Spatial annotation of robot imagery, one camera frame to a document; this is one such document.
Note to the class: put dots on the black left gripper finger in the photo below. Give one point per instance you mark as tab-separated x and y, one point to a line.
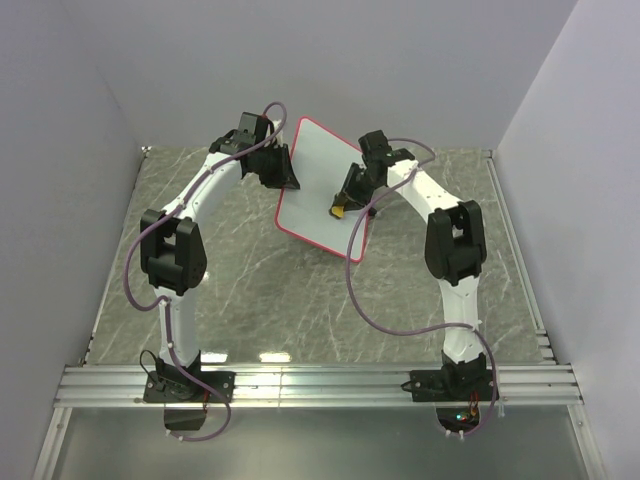
286	181
284	159

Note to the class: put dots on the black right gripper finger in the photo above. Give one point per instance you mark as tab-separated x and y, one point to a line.
350	205
349	185

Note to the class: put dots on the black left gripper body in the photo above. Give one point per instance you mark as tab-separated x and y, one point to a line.
271	167

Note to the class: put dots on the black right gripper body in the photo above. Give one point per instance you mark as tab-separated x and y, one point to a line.
375	186

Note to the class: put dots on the yellow bone-shaped eraser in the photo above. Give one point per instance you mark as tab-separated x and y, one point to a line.
337	211

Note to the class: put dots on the pink framed whiteboard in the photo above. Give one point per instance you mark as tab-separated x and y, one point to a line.
321	161

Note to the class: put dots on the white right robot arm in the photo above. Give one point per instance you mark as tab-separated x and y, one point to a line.
454	252

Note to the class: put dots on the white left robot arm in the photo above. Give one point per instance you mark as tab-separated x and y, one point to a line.
171	248

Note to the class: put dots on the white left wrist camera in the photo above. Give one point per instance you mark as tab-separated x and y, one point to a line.
274	129

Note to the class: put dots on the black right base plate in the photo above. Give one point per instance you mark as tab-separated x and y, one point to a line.
440	386

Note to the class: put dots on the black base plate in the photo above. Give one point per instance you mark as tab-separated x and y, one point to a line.
176	388
440	386

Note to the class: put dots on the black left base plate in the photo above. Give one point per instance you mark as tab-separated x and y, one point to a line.
176	388

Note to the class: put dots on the aluminium front rail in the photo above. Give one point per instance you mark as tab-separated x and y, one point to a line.
290	386

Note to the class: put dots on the aluminium rail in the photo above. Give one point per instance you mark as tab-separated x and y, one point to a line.
290	386
587	445

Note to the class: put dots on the aluminium right side rail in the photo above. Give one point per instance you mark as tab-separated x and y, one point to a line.
587	445

